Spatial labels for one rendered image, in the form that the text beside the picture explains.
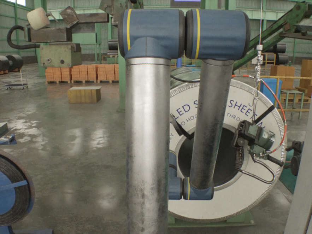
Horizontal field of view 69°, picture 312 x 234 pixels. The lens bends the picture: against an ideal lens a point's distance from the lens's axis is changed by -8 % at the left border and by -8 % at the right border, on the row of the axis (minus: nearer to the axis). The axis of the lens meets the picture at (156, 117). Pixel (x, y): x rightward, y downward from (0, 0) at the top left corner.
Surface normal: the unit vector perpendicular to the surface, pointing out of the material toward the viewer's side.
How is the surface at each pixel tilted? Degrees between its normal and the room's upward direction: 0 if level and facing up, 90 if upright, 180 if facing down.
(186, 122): 90
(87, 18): 90
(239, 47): 118
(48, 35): 90
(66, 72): 90
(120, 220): 0
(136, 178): 81
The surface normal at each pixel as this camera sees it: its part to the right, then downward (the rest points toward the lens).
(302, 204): -1.00, 0.01
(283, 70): 0.00, 0.26
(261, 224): 0.00, -0.96
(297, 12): -0.93, 0.10
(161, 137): 0.63, 0.08
